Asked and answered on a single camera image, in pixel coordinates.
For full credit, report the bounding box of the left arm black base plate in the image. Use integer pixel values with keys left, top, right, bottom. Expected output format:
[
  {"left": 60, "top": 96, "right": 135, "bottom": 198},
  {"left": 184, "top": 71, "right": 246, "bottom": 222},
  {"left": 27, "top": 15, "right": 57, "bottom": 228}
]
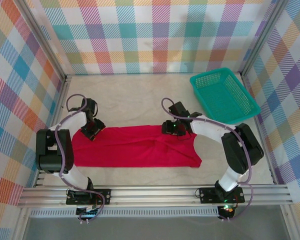
[{"left": 65, "top": 188, "right": 112, "bottom": 206}]

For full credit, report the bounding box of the aluminium frame post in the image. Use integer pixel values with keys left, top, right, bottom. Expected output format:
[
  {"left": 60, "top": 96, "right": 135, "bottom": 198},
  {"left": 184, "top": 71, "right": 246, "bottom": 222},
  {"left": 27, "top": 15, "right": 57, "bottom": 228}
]
[
  {"left": 13, "top": 0, "right": 72, "bottom": 83},
  {"left": 239, "top": 0, "right": 290, "bottom": 77}
]

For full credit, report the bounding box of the aluminium frame leg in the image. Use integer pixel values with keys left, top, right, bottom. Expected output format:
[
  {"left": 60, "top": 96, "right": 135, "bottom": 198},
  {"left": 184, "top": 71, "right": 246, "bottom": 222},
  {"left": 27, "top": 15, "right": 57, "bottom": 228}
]
[
  {"left": 281, "top": 204, "right": 300, "bottom": 240},
  {"left": 12, "top": 207, "right": 32, "bottom": 240}
]

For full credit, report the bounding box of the teal plastic mesh basket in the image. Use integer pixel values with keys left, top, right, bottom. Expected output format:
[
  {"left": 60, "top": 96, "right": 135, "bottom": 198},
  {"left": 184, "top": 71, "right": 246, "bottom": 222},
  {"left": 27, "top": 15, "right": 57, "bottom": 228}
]
[{"left": 189, "top": 66, "right": 261, "bottom": 125}]

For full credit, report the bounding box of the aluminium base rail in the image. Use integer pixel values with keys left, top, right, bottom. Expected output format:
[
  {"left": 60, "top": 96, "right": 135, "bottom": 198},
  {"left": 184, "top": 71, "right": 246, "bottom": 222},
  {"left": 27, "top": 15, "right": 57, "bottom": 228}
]
[{"left": 16, "top": 184, "right": 295, "bottom": 208}]

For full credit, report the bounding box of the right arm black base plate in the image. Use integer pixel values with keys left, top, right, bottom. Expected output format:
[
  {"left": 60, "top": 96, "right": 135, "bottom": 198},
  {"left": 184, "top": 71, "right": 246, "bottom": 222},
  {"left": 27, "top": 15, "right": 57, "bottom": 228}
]
[{"left": 198, "top": 186, "right": 246, "bottom": 204}]

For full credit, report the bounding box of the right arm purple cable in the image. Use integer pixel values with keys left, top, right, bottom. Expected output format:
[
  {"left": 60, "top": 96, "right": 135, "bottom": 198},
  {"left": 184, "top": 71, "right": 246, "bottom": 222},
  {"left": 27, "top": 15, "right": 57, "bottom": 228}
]
[{"left": 161, "top": 97, "right": 255, "bottom": 222}]

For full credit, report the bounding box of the grey slotted cable duct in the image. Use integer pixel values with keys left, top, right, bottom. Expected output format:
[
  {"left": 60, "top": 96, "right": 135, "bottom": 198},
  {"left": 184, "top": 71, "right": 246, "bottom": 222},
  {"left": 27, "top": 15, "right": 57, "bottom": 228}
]
[{"left": 29, "top": 208, "right": 220, "bottom": 218}]

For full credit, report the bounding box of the red t-shirt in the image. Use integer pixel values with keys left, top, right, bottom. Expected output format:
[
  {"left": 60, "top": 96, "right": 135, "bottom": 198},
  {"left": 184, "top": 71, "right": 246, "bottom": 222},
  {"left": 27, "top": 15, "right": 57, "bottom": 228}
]
[{"left": 71, "top": 124, "right": 202, "bottom": 169}]

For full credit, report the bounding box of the aluminium side rail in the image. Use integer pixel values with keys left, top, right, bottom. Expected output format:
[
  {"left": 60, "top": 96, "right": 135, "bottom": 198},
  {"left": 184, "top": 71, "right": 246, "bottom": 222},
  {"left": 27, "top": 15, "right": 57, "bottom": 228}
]
[
  {"left": 241, "top": 73, "right": 278, "bottom": 186},
  {"left": 32, "top": 73, "right": 73, "bottom": 188}
]

